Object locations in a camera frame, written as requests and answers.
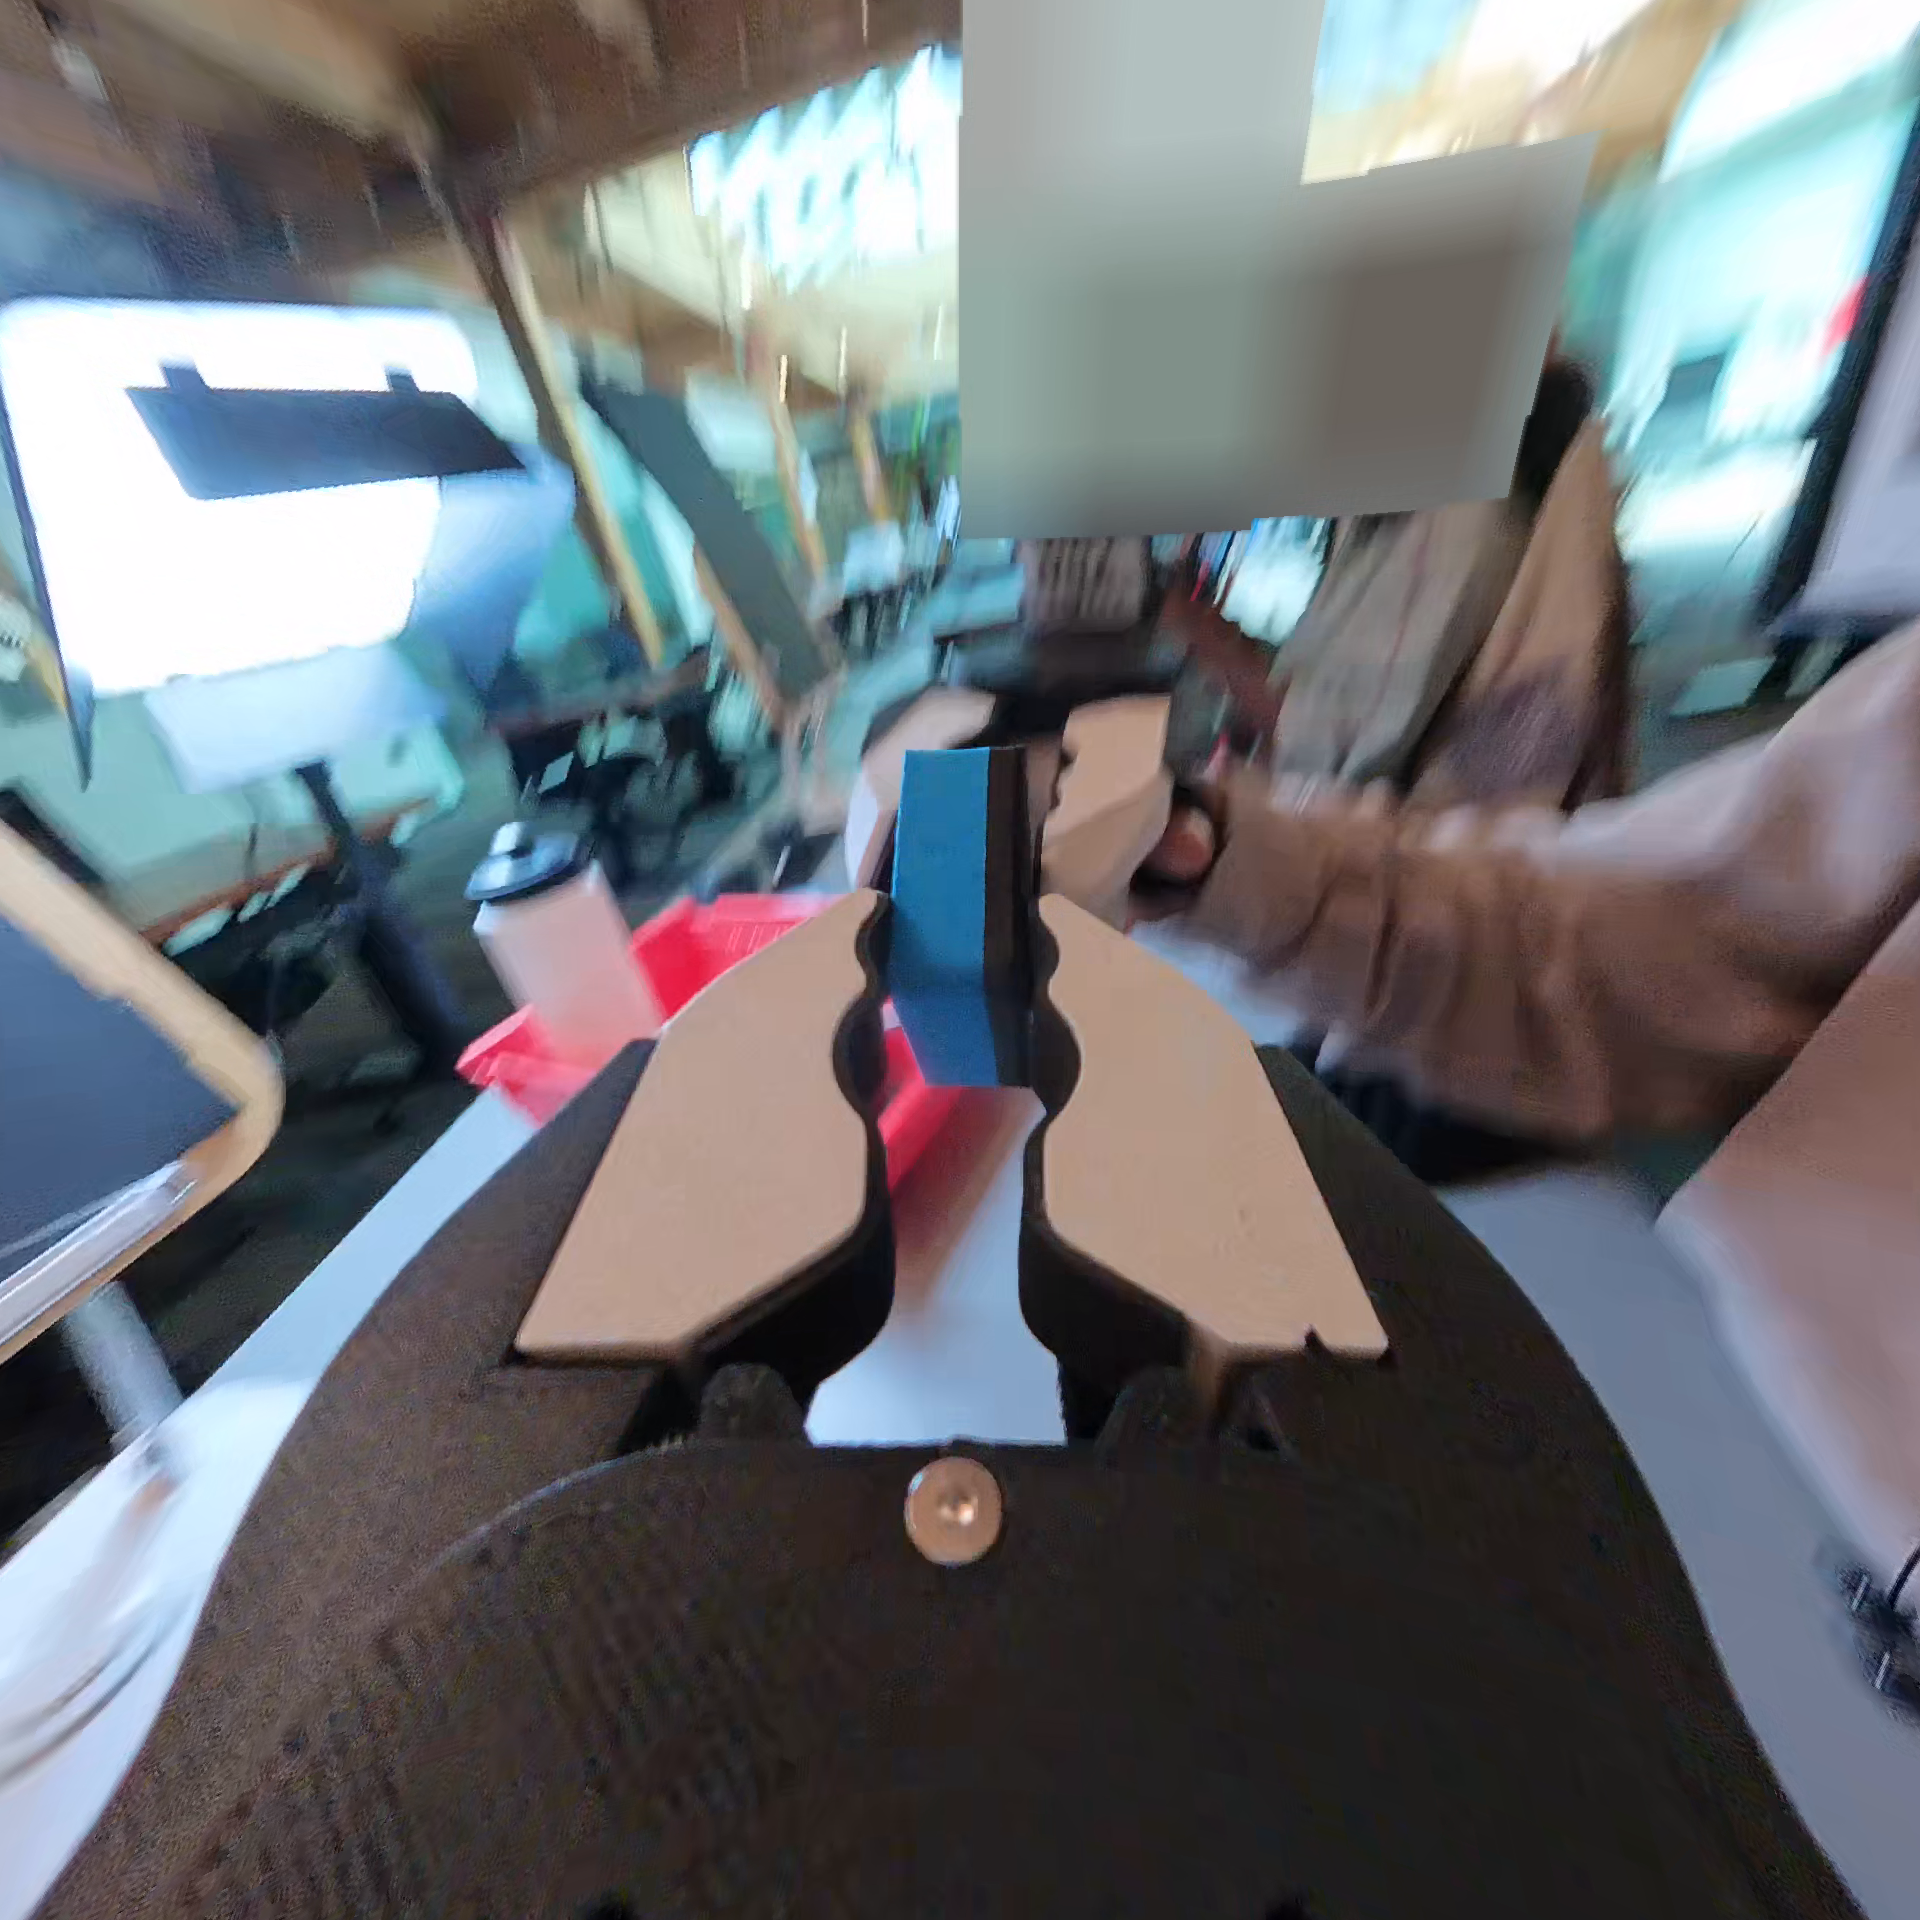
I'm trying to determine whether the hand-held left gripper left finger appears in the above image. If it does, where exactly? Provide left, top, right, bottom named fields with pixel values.
left=516, top=886, right=895, bottom=1369

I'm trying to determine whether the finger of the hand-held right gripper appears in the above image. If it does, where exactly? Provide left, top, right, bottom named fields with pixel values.
left=1039, top=694, right=1181, bottom=928
left=844, top=688, right=1002, bottom=894

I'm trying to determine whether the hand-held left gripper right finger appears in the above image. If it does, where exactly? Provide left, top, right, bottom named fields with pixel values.
left=1019, top=897, right=1389, bottom=1365

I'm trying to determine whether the blue block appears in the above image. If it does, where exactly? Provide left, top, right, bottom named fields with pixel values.
left=886, top=742, right=1047, bottom=1090

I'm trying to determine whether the red plastic bin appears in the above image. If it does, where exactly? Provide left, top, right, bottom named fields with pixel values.
left=458, top=892, right=965, bottom=1192

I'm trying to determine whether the white bottle black cap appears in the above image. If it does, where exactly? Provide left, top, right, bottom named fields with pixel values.
left=463, top=822, right=666, bottom=1061

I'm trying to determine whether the black light stand pole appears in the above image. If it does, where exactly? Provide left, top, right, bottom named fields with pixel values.
left=293, top=761, right=471, bottom=1057

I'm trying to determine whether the white board stand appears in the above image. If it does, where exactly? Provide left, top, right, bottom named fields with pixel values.
left=0, top=1170, right=309, bottom=1801

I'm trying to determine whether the studio light panel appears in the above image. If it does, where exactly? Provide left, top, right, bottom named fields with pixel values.
left=0, top=298, right=582, bottom=800

